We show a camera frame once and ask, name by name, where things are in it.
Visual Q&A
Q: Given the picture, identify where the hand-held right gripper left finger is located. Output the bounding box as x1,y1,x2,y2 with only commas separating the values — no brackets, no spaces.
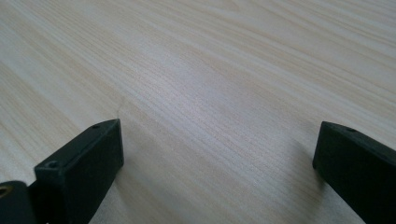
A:
34,119,124,224

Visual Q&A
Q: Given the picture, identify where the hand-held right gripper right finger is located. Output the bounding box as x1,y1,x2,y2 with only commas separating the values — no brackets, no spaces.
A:
312,120,396,224

